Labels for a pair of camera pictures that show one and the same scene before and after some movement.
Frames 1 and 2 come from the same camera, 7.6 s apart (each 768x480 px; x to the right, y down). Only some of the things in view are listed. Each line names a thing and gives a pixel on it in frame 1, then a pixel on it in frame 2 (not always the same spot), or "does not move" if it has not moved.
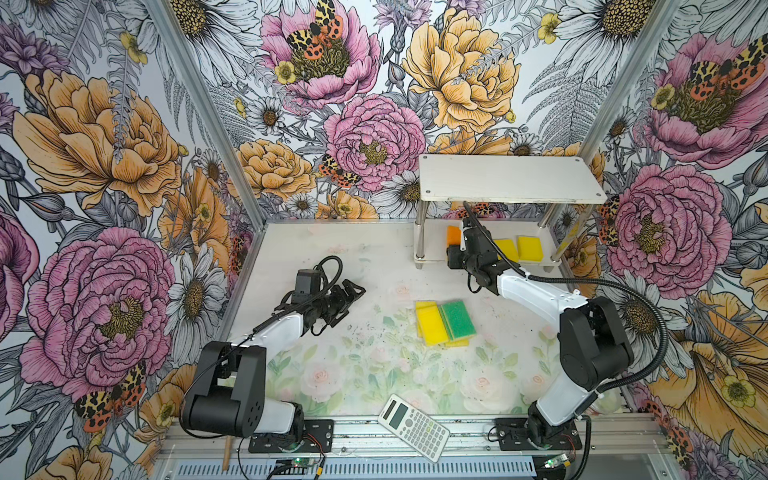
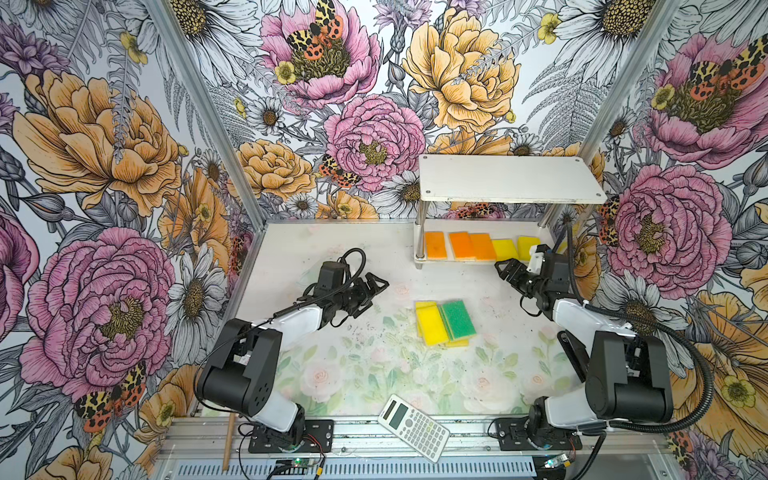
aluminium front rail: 368,438 does not move
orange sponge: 453,235 to 436,246
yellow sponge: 508,248 does not move
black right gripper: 452,257 to 513,278
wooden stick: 227,453 does not move
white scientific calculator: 414,427 does not move
